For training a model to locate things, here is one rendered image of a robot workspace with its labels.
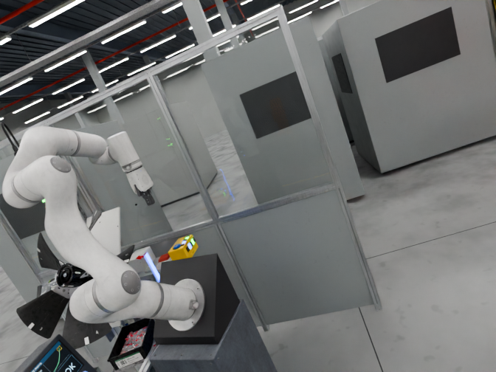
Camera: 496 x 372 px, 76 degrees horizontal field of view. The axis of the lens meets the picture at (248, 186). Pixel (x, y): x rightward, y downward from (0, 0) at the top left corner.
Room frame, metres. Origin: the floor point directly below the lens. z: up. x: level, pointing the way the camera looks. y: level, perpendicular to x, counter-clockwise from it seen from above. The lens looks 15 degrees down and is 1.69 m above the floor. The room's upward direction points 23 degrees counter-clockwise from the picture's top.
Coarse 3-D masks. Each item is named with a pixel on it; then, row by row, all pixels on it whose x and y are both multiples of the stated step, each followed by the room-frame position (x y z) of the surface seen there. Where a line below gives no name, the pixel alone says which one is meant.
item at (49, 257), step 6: (42, 240) 1.72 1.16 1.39; (42, 246) 1.72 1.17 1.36; (42, 252) 1.73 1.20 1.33; (48, 252) 1.68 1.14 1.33; (48, 258) 1.69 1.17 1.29; (54, 258) 1.64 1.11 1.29; (42, 264) 1.76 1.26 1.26; (48, 264) 1.72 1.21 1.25; (54, 264) 1.67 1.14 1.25; (60, 264) 1.63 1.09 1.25
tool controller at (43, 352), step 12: (60, 336) 0.87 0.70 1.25; (36, 348) 0.89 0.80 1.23; (48, 348) 0.83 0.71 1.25; (60, 348) 0.84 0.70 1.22; (72, 348) 0.87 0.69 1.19; (24, 360) 0.85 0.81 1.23; (36, 360) 0.79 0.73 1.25; (48, 360) 0.80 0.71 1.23; (60, 360) 0.82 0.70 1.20; (72, 360) 0.84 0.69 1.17; (84, 360) 0.86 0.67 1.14
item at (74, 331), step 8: (72, 320) 1.39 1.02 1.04; (64, 328) 1.36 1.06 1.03; (72, 328) 1.36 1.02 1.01; (80, 328) 1.36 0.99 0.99; (88, 328) 1.36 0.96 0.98; (96, 328) 1.37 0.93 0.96; (104, 328) 1.37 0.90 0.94; (64, 336) 1.34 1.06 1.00; (72, 336) 1.34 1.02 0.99; (80, 336) 1.34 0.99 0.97; (88, 336) 1.34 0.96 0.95; (96, 336) 1.34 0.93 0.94; (72, 344) 1.32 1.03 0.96; (80, 344) 1.32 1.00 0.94; (88, 344) 1.32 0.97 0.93
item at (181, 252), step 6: (180, 240) 1.76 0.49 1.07; (180, 246) 1.66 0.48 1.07; (186, 246) 1.66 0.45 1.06; (168, 252) 1.65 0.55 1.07; (174, 252) 1.64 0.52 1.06; (180, 252) 1.63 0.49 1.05; (186, 252) 1.63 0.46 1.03; (192, 252) 1.69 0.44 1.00; (174, 258) 1.65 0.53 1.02; (180, 258) 1.64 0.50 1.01
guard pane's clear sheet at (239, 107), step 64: (192, 64) 2.02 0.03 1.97; (256, 64) 1.92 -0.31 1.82; (64, 128) 2.31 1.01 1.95; (128, 128) 2.19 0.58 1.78; (192, 128) 2.07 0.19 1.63; (256, 128) 1.96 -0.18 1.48; (0, 192) 2.55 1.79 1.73; (128, 192) 2.25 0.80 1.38; (192, 192) 2.12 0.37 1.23; (256, 192) 2.00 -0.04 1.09
